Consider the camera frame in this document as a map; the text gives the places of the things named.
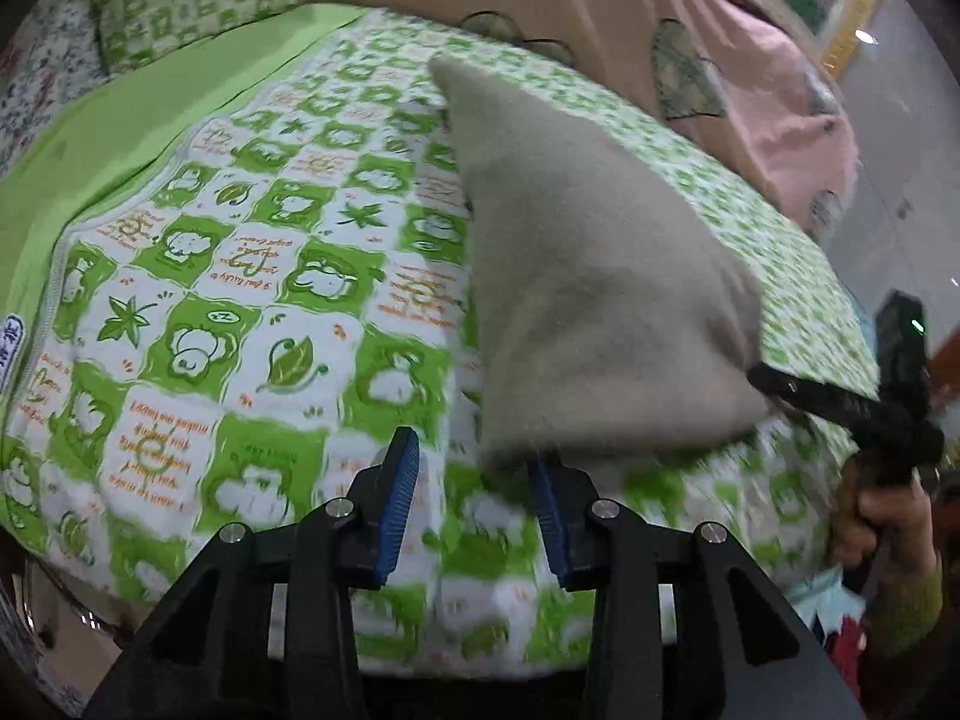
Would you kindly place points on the pink heart print quilt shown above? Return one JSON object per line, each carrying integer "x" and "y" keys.
{"x": 585, "y": 7}

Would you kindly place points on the person's right hand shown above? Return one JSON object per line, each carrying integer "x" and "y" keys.
{"x": 889, "y": 529}

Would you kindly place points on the green checkered pillow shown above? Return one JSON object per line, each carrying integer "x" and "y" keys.
{"x": 187, "y": 0}

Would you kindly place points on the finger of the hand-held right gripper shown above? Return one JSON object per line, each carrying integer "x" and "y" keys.
{"x": 814, "y": 392}

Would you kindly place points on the floral bedsheet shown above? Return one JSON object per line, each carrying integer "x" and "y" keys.
{"x": 37, "y": 67}

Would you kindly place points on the green checkered cartoon blanket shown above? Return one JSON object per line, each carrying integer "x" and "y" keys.
{"x": 247, "y": 300}

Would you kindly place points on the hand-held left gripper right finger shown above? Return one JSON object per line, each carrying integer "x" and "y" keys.
{"x": 546, "y": 510}

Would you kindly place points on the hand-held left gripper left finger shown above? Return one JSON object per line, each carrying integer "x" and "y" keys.
{"x": 397, "y": 499}

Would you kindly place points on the person's right forearm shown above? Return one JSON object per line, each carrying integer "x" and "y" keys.
{"x": 907, "y": 607}

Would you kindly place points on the gold picture frame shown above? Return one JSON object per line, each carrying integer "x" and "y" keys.
{"x": 851, "y": 15}

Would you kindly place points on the beige knit sweater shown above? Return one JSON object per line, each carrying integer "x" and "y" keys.
{"x": 592, "y": 262}

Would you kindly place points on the light blue sheet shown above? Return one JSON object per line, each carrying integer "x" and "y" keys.
{"x": 868, "y": 345}

